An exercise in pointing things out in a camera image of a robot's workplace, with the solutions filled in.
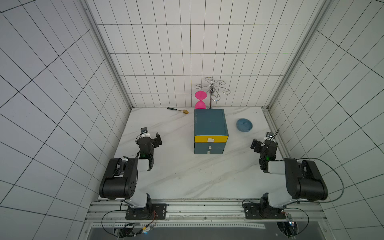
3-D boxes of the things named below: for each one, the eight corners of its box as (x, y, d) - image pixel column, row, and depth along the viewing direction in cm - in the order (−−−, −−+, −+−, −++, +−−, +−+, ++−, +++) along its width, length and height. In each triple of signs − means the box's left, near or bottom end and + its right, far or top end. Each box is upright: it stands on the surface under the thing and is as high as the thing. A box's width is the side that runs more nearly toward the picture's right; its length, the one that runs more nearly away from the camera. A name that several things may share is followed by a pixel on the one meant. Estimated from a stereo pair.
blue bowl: (237, 132, 106) (238, 129, 103) (235, 120, 113) (236, 118, 110) (252, 132, 106) (253, 129, 103) (248, 121, 113) (250, 118, 110)
